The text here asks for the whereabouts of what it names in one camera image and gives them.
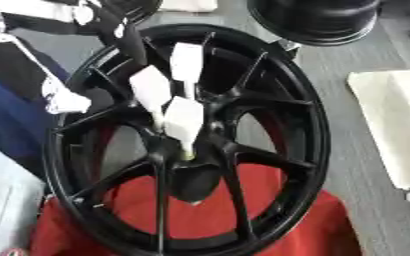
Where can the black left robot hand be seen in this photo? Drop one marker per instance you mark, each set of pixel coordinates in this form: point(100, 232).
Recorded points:
point(134, 43)

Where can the pale flat board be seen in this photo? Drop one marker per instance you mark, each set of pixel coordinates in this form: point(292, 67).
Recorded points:
point(7, 206)

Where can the white bag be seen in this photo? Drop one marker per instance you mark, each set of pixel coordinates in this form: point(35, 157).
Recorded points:
point(188, 4)

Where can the white cloth sheet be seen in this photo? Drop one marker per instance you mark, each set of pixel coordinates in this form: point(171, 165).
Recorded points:
point(398, 126)

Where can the dark blue fabric object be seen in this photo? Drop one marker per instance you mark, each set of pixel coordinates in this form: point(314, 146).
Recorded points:
point(7, 123)

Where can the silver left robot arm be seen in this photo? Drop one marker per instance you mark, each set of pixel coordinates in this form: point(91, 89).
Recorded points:
point(27, 8)

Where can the white pin with thin stem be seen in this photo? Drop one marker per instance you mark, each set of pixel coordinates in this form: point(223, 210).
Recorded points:
point(186, 61)
point(151, 88)
point(183, 118)

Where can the black spoked wheel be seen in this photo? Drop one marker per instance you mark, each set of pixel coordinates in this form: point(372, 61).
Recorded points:
point(284, 110)

